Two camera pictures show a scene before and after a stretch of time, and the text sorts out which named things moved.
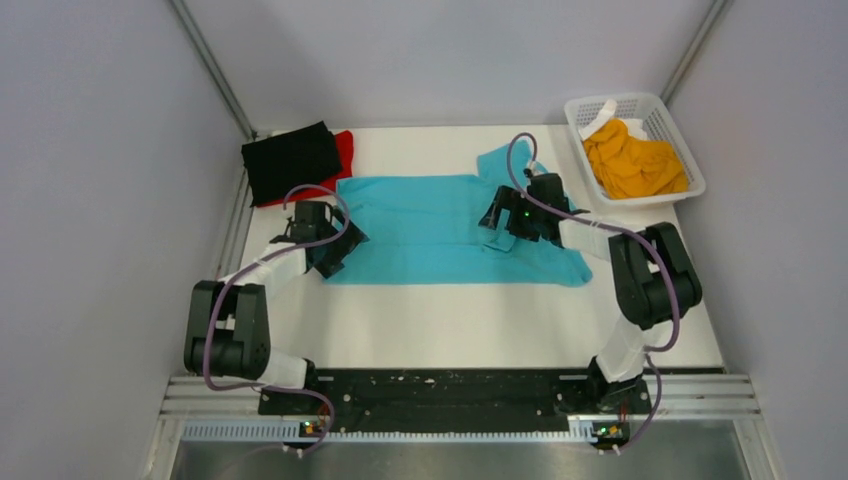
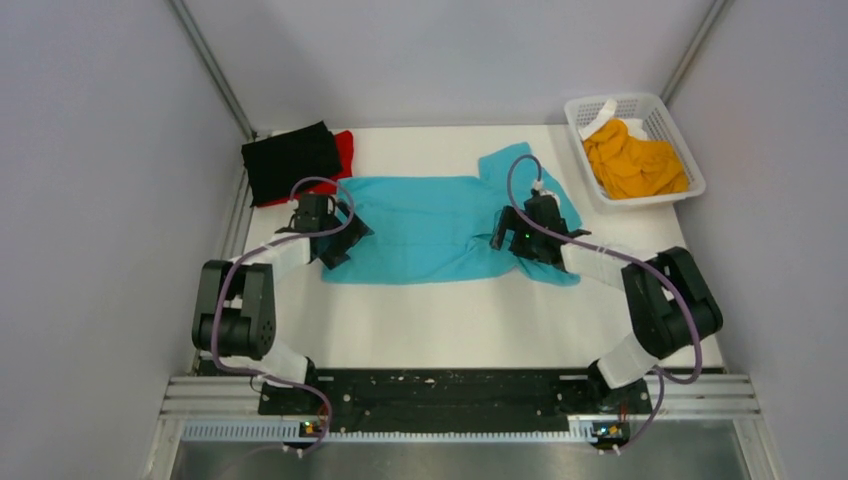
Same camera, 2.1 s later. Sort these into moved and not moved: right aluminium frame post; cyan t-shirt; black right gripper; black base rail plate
Moved: black right gripper
Not moved: right aluminium frame post; cyan t-shirt; black base rail plate
